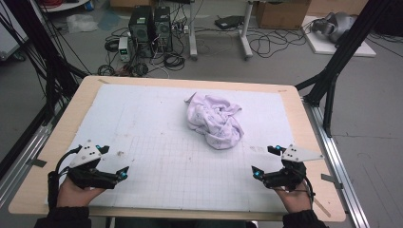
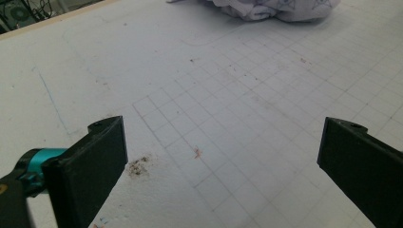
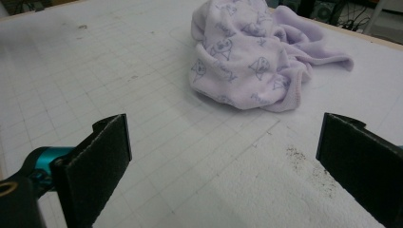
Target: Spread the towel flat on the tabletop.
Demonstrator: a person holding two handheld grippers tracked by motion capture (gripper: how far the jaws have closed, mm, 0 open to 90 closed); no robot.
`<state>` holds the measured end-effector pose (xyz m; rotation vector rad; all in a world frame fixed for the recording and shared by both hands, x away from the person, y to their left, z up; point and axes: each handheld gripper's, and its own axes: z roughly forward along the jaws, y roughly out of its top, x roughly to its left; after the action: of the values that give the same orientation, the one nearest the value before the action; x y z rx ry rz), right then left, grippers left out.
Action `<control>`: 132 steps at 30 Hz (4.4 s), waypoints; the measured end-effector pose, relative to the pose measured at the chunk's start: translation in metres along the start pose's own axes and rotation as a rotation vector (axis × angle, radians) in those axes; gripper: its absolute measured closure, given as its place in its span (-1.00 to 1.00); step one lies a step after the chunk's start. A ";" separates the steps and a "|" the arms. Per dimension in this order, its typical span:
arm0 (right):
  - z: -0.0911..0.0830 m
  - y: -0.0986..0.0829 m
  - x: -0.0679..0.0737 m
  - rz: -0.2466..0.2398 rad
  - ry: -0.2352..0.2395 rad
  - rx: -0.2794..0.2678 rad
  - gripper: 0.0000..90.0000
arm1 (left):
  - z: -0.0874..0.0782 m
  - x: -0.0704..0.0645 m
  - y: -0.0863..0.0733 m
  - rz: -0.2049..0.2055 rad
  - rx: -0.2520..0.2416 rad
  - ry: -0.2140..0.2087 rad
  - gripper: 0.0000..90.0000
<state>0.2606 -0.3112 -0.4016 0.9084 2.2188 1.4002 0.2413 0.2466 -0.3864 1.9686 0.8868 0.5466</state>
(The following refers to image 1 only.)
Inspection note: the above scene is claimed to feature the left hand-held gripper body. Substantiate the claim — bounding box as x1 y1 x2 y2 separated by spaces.
67 141 118 190

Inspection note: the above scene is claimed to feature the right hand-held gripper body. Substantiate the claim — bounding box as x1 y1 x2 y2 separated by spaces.
262 143 325 192

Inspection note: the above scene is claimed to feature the lilac patterned towel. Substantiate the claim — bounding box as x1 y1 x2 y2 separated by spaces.
184 91 245 150

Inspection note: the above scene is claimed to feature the person's right hand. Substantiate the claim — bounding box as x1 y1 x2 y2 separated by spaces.
274 186 313 214

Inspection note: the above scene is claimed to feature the person's left hand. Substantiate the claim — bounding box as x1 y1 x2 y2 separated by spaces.
56 177 106 210

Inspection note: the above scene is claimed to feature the dark tape strip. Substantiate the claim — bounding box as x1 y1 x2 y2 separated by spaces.
320 173 344 190
27 157 48 169

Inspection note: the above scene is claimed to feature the thin wooden stick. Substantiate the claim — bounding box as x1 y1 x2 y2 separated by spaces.
312 196 332 219

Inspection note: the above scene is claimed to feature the white grid mat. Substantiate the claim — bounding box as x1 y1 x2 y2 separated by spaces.
47 84 315 214

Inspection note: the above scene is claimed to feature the white power supply unit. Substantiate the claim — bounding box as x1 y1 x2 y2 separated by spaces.
118 36 131 63

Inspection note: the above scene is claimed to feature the white floor board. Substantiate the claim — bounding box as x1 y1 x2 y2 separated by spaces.
302 15 377 58

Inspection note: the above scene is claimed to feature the white desk leg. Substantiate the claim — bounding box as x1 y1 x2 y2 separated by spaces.
239 0 255 61
188 0 200 61

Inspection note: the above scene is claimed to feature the black computer tower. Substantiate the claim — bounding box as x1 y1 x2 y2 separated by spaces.
127 5 155 59
153 6 174 53

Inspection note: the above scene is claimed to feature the clear plastic bag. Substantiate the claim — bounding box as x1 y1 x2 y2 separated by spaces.
66 12 100 34

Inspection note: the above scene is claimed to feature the brown cardboard box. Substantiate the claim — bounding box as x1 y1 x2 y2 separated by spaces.
255 0 312 30

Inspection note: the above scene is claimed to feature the flat black device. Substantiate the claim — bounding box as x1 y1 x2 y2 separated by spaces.
214 14 245 30

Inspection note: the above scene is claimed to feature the grey headset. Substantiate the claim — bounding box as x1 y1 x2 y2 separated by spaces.
311 11 357 44

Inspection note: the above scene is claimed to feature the white power strip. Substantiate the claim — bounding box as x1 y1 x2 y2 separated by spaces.
172 24 190 35

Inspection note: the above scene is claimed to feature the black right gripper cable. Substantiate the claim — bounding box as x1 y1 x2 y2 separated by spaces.
297 172 317 207

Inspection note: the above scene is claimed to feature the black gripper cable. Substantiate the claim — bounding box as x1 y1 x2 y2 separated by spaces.
47 144 83 210
297 172 317 207

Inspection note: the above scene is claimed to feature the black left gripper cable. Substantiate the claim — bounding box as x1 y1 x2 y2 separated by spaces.
47 144 83 210

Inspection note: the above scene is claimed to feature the aluminium rail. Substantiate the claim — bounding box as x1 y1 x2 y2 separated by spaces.
0 123 61 207
302 98 370 228

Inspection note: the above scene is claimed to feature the black frame strut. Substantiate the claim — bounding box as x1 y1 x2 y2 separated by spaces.
296 0 393 138
0 0 89 126

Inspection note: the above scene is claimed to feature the tangle of black cables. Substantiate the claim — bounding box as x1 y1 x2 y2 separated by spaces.
246 27 307 59

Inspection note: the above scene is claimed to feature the coiled black cable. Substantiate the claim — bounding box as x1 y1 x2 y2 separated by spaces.
163 51 186 71

